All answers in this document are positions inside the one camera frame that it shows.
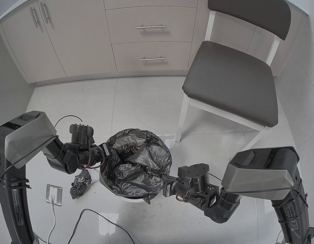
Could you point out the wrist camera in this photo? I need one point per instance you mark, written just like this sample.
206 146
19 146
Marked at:
167 189
108 151

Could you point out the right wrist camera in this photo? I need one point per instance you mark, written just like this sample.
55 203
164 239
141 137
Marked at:
167 189

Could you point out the black plastic bag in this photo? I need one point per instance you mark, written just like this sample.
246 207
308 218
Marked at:
136 166

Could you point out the crumpled black plastic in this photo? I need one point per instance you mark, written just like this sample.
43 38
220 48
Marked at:
79 185

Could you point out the white chair with grey seat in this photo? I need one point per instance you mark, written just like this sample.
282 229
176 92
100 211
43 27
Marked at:
230 85

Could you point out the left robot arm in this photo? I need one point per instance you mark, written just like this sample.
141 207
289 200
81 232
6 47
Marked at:
27 136

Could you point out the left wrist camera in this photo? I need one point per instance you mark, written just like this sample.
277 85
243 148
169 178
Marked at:
108 151

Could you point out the white trash bin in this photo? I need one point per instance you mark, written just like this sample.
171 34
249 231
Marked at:
133 200

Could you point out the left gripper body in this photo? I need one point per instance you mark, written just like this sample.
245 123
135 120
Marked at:
92 158

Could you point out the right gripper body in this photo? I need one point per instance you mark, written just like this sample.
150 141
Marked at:
177 187

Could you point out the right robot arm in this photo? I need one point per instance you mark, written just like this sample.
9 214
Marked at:
261 171

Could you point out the beige cabinet with drawers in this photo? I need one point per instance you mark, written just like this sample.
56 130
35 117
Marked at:
83 34

